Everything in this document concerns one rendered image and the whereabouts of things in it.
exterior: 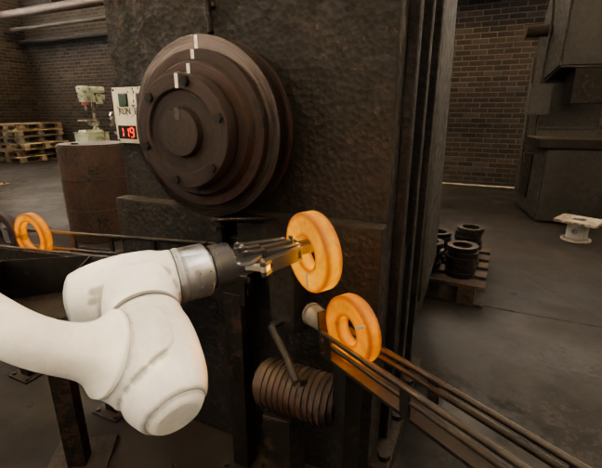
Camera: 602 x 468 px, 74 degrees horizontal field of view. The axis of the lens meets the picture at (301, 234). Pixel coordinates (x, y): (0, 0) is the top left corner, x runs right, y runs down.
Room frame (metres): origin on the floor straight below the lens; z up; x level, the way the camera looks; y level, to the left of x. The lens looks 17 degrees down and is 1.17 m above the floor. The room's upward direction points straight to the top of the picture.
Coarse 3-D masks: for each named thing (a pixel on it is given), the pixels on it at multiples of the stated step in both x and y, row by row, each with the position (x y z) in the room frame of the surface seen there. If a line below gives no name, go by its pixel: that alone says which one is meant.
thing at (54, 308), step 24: (0, 264) 1.15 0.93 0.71; (24, 264) 1.18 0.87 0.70; (48, 264) 1.19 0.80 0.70; (72, 264) 1.20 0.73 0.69; (0, 288) 1.13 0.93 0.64; (24, 288) 1.17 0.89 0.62; (48, 288) 1.19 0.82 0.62; (48, 312) 1.05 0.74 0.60; (72, 384) 1.09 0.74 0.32; (72, 408) 1.07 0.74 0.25; (72, 432) 1.06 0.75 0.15; (72, 456) 1.06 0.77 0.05; (96, 456) 1.11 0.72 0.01
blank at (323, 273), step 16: (288, 224) 0.77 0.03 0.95; (304, 224) 0.72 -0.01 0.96; (320, 224) 0.69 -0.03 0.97; (320, 240) 0.67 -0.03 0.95; (336, 240) 0.67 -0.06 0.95; (304, 256) 0.75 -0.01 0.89; (320, 256) 0.67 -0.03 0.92; (336, 256) 0.66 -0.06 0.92; (304, 272) 0.73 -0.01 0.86; (320, 272) 0.68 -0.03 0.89; (336, 272) 0.66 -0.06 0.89; (320, 288) 0.68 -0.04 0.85
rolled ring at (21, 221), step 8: (24, 216) 1.50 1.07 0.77; (32, 216) 1.49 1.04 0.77; (40, 216) 1.51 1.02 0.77; (16, 224) 1.53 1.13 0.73; (24, 224) 1.53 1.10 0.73; (32, 224) 1.49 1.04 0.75; (40, 224) 1.48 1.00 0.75; (16, 232) 1.53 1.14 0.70; (24, 232) 1.55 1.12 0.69; (40, 232) 1.47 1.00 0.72; (48, 232) 1.48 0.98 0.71; (24, 240) 1.53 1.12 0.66; (40, 240) 1.47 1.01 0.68; (48, 240) 1.48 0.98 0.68; (40, 248) 1.48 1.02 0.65; (48, 248) 1.48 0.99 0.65
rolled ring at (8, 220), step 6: (0, 216) 1.57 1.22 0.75; (6, 216) 1.57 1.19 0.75; (12, 216) 1.58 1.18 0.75; (6, 222) 1.55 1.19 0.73; (12, 222) 1.56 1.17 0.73; (12, 228) 1.54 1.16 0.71; (0, 234) 1.63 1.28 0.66; (12, 234) 1.54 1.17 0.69; (0, 240) 1.61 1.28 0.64; (12, 240) 1.55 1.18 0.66; (18, 246) 1.55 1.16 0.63
